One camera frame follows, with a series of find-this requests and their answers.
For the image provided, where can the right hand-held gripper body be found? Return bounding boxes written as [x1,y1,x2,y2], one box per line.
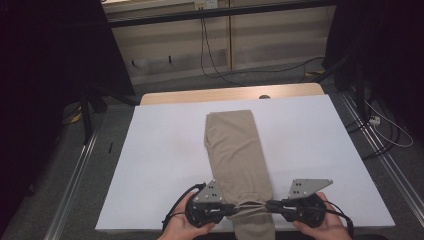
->
[281,178,334,229]

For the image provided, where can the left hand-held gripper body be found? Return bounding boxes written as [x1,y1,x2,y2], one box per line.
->
[184,179,234,229]

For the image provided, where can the beige pants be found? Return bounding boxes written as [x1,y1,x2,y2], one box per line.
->
[203,109,277,240]

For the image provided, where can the person's left hand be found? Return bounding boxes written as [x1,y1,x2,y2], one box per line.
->
[158,201,216,240]

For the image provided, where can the person's right hand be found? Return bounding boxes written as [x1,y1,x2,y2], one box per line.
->
[293,192,353,240]

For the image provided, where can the white board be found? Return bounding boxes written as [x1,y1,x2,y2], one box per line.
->
[94,94,396,233]

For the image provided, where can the black metal stand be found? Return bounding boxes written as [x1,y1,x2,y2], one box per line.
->
[311,49,368,123]
[79,83,138,145]

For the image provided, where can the light wooden cabinet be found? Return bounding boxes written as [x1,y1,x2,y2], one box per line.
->
[101,0,337,86]

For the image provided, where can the black curtain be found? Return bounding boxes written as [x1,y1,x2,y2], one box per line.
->
[0,0,136,234]
[321,0,424,134]

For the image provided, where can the black horizontal bar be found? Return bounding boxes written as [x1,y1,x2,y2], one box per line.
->
[107,0,338,29]

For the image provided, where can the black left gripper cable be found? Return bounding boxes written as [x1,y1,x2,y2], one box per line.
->
[162,182,207,233]

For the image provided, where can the black floor cables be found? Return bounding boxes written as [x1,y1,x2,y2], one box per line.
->
[344,96,401,160]

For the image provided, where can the aluminium floor rail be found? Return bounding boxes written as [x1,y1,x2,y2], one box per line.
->
[338,91,424,228]
[43,131,99,240]

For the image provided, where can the white floor cable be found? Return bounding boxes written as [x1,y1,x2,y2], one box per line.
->
[363,99,414,149]

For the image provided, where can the black hanging cable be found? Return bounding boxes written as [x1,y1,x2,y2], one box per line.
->
[199,9,326,88]

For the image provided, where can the white wall socket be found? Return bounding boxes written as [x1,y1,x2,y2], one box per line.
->
[194,0,219,10]

